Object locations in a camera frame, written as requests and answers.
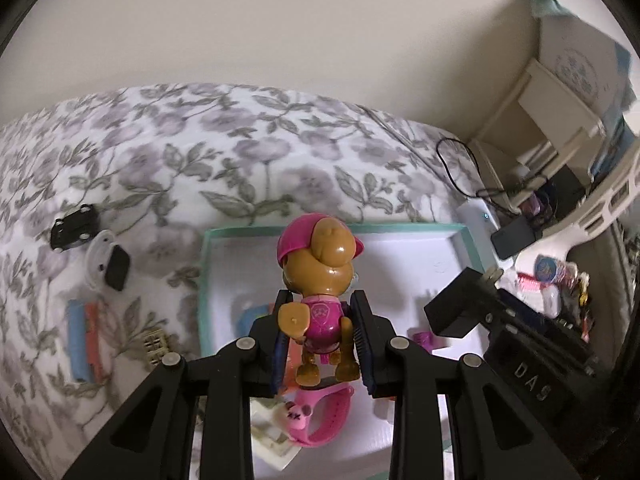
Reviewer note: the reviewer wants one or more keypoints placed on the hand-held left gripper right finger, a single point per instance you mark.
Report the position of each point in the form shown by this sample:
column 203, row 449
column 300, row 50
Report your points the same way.
column 361, row 345

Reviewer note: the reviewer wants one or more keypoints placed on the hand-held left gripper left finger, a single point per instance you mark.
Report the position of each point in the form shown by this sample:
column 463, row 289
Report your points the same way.
column 280, row 345

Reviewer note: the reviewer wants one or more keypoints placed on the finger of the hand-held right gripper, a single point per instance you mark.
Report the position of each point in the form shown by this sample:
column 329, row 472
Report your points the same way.
column 540, row 344
column 530, row 312

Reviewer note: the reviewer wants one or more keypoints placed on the purple packet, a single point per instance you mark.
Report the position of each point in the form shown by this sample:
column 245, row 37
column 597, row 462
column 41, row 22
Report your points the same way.
column 422, row 338

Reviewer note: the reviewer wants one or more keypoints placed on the pink toy watch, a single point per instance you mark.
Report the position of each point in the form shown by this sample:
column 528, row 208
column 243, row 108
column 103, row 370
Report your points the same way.
column 325, row 415

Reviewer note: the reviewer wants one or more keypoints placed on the white tray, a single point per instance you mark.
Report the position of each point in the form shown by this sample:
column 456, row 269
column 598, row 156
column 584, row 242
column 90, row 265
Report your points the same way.
column 400, row 270

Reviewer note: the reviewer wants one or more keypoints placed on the puppy toy figure pink hat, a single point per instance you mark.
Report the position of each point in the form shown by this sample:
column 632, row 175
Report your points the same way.
column 320, row 255

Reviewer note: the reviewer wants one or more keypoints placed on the blue orange toy bus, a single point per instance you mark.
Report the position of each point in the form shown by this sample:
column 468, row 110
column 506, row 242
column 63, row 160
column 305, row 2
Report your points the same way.
column 80, row 340
column 250, row 320

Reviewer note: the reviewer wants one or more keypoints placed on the blue round tin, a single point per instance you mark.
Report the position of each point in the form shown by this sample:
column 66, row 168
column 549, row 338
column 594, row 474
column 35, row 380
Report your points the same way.
column 546, row 266

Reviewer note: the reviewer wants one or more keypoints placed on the black flat device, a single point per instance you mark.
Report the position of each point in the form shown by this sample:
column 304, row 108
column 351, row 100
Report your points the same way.
column 515, row 237

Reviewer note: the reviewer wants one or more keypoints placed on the white illustrated card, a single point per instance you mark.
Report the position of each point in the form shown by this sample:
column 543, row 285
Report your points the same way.
column 270, row 445

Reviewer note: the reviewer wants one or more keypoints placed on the white power bank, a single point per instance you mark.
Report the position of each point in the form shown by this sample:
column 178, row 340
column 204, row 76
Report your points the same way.
column 477, row 225

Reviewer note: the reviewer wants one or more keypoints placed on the beige grid plastic piece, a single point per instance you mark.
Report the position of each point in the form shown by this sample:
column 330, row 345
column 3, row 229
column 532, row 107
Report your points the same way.
column 156, row 347

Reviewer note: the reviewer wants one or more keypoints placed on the white slotted plastic basket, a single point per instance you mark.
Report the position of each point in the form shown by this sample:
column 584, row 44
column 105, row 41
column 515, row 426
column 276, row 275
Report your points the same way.
column 600, row 205

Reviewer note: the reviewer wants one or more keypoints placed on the white round case black clip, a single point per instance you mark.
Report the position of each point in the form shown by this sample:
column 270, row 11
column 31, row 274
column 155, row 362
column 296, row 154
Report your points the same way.
column 107, row 262

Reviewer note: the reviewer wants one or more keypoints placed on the floral printed blanket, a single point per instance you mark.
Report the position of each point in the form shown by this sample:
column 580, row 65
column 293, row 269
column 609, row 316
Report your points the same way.
column 200, row 160

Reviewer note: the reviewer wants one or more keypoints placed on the cream shelf unit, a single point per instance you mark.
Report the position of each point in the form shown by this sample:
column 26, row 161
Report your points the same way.
column 545, row 105

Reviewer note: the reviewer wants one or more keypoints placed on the black toy car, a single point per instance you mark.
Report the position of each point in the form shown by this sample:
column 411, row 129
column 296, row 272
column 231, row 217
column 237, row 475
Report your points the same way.
column 75, row 230

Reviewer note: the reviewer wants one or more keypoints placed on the white printed carton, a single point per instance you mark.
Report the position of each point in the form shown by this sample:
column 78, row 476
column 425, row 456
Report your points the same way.
column 580, row 60

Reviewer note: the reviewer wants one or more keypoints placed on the teal cloth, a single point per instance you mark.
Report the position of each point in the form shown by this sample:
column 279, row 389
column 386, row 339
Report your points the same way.
column 542, row 2

